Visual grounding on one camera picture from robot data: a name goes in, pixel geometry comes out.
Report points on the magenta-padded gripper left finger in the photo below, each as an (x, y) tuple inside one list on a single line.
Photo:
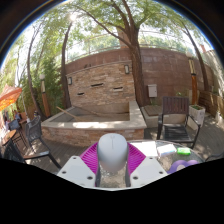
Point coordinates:
[(75, 170)]

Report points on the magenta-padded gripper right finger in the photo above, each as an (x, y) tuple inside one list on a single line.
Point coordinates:
[(150, 170)]

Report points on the white computer mouse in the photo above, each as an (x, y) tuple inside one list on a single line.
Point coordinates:
[(112, 151)]

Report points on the purple paw-shaped mouse pad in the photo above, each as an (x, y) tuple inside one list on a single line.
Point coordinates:
[(181, 165)]

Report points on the small green object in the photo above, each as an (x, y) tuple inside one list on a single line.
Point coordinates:
[(183, 151)]

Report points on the stone water basin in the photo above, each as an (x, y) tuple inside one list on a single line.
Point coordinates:
[(96, 125)]

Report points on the black mesh chair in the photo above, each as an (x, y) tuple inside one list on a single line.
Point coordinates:
[(33, 130)]

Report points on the black metal armchair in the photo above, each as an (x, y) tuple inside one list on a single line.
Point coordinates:
[(18, 155)]

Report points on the dark wooden slatted chair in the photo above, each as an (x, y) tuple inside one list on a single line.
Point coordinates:
[(176, 106)]

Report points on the white planter box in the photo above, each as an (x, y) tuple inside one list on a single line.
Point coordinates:
[(196, 115)]

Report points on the grey electrical box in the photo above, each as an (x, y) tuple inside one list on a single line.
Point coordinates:
[(152, 90)]

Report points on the orange parasol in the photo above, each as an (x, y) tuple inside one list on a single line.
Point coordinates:
[(9, 96)]

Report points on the slim tree trunk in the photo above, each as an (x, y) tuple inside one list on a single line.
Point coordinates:
[(65, 70), (201, 63)]

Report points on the large tree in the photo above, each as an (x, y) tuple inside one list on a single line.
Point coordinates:
[(135, 66)]

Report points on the wooden lamp post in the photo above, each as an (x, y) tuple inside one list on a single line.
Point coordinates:
[(193, 80), (44, 98)]

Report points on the black wall lamp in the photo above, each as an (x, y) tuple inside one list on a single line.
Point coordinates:
[(126, 69), (69, 80)]

